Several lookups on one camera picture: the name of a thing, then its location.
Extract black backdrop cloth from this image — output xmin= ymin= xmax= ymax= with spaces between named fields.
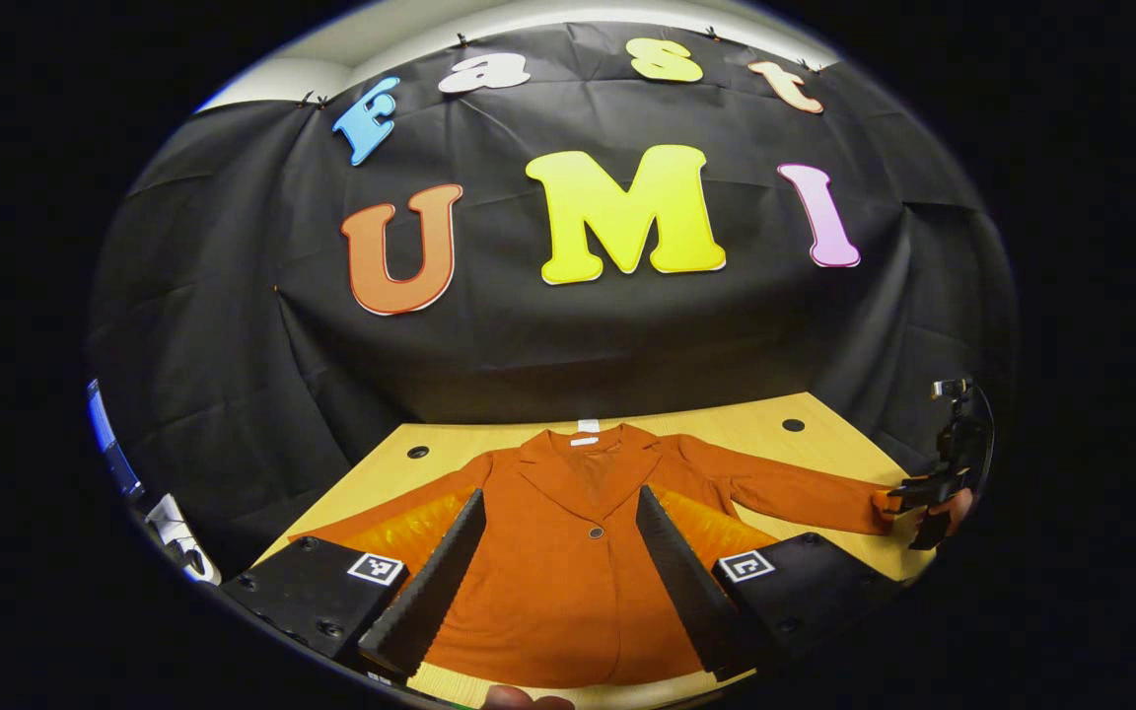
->
xmin=85 ymin=22 xmax=1018 ymax=573

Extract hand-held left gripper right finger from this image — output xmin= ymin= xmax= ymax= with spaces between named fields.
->
xmin=634 ymin=482 xmax=909 ymax=683

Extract computer monitor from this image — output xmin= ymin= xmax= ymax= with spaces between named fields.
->
xmin=85 ymin=380 xmax=145 ymax=499

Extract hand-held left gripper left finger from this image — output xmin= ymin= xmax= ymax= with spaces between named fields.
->
xmin=221 ymin=488 xmax=488 ymax=681

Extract orange jacket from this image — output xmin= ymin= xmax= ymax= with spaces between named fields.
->
xmin=287 ymin=422 xmax=899 ymax=689

